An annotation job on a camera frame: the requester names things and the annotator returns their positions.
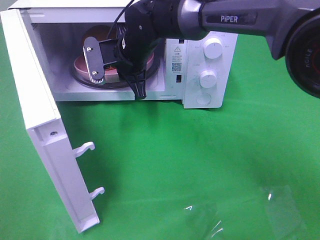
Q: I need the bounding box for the white microwave oven body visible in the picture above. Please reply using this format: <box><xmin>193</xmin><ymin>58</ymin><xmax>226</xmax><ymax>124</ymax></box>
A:
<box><xmin>0</xmin><ymin>0</ymin><xmax>238</xmax><ymax>109</ymax></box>

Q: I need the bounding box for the glass microwave turntable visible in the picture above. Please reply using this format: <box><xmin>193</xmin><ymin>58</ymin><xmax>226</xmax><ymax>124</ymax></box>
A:
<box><xmin>71</xmin><ymin>57</ymin><xmax>160</xmax><ymax>90</ymax></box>

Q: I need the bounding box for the round white door-release button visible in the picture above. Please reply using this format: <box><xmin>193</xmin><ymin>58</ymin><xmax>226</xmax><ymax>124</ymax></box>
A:
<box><xmin>196</xmin><ymin>93</ymin><xmax>211</xmax><ymax>106</ymax></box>

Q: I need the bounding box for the white microwave door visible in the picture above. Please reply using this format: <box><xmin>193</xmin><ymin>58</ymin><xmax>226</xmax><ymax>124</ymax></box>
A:
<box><xmin>0</xmin><ymin>9</ymin><xmax>105</xmax><ymax>233</ymax></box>

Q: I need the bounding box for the pink speckled plate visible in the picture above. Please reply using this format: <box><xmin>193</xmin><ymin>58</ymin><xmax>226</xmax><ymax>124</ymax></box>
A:
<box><xmin>74</xmin><ymin>52</ymin><xmax>155</xmax><ymax>84</ymax></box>

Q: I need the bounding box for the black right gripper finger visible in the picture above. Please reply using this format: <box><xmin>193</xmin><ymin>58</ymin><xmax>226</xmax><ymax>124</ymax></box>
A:
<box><xmin>119</xmin><ymin>70</ymin><xmax>147</xmax><ymax>100</ymax></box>

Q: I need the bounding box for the toy burger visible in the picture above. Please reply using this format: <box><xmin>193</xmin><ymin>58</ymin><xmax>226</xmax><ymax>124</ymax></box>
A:
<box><xmin>81</xmin><ymin>25</ymin><xmax>117</xmax><ymax>45</ymax></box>

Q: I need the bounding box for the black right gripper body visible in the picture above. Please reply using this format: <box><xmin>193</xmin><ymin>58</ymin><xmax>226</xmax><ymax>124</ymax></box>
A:
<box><xmin>116</xmin><ymin>0</ymin><xmax>165</xmax><ymax>75</ymax></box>

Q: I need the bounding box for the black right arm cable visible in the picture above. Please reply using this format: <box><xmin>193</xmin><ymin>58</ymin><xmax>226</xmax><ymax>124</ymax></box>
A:
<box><xmin>107</xmin><ymin>0</ymin><xmax>137</xmax><ymax>41</ymax></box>

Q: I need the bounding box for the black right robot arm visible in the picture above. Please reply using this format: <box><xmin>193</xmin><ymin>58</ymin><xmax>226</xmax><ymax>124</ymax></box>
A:
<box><xmin>119</xmin><ymin>0</ymin><xmax>320</xmax><ymax>97</ymax></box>

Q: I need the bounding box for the lower white microwave knob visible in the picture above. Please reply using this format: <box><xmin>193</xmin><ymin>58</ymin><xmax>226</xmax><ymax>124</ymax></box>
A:
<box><xmin>199</xmin><ymin>70</ymin><xmax>218</xmax><ymax>89</ymax></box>

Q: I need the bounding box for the white microwave knob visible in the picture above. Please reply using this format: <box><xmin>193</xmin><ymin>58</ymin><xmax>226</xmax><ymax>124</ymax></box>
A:
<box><xmin>203</xmin><ymin>37</ymin><xmax>223</xmax><ymax>60</ymax></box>
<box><xmin>199</xmin><ymin>70</ymin><xmax>218</xmax><ymax>89</ymax></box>

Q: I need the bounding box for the upper white microwave knob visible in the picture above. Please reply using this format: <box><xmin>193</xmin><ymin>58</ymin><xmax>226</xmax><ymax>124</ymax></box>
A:
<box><xmin>203</xmin><ymin>37</ymin><xmax>223</xmax><ymax>60</ymax></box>

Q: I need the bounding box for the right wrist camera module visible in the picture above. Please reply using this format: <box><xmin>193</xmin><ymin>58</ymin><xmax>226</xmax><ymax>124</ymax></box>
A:
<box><xmin>83</xmin><ymin>36</ymin><xmax>118</xmax><ymax>85</ymax></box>

